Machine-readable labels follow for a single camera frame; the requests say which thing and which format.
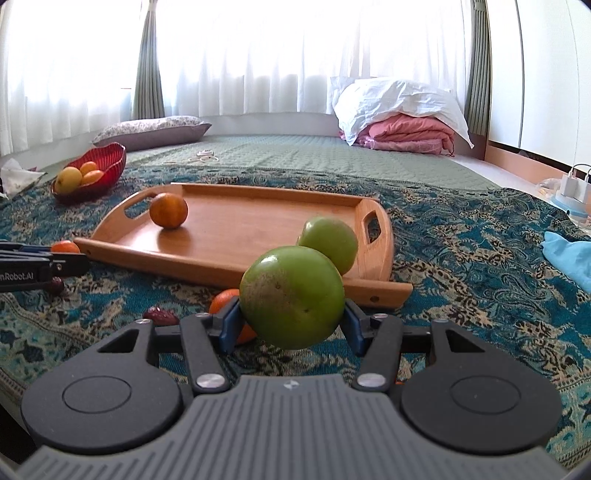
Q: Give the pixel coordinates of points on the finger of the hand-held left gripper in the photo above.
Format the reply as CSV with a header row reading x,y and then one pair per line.
x,y
25,247
69,265

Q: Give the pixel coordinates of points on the green apple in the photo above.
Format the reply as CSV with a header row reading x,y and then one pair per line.
x,y
291,295
330,242

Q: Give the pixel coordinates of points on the green curtain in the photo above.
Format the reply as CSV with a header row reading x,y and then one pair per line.
x,y
148,64
478,69

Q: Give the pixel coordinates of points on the red date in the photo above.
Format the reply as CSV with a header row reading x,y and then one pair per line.
x,y
160,317
57,285

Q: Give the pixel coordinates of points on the large orange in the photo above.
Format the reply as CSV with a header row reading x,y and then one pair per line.
x,y
168,210

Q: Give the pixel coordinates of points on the white duvet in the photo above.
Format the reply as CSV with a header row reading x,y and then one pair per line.
x,y
401,97

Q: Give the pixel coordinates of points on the light blue cloth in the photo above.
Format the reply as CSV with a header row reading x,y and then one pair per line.
x,y
568,258

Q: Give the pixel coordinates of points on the folded pink blanket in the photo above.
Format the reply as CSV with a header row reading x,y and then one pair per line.
x,y
406,134

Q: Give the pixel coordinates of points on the green quilted mat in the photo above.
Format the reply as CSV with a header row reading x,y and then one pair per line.
x,y
300,152

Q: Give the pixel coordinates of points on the wooden tray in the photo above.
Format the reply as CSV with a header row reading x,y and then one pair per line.
x,y
258,221

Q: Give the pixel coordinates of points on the small mandarin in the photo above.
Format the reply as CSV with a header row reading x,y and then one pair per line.
x,y
64,247
221,300

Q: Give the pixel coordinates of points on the light blue round base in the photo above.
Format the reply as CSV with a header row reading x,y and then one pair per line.
x,y
572,206

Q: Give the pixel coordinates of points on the crumpled white tissue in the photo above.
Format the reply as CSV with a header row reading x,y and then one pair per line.
x,y
16,177

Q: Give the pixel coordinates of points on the clear plastic bag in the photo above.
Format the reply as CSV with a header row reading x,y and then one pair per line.
x,y
548,187

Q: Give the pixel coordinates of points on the white sheer curtain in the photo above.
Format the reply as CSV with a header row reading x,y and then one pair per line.
x,y
64,69
300,50

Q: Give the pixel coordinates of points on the yellow mango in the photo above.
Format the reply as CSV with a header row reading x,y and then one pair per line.
x,y
68,179

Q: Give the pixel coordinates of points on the floral patterned pillow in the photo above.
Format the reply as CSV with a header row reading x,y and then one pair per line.
x,y
152,129

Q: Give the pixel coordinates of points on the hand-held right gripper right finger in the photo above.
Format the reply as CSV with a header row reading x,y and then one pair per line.
x,y
353,327

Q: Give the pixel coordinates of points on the white power adapter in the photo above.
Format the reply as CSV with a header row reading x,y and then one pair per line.
x,y
584,190
569,184

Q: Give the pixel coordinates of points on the red ribbed bowl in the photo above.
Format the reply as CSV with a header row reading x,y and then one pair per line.
x,y
108,173

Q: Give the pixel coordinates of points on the white wardrobe with wooden base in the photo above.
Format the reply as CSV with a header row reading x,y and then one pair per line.
x,y
540,83

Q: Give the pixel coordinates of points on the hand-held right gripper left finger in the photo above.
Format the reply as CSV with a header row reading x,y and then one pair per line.
x,y
227,330

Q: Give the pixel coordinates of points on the teal paisley blanket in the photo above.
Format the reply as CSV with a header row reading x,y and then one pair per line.
x,y
461,277

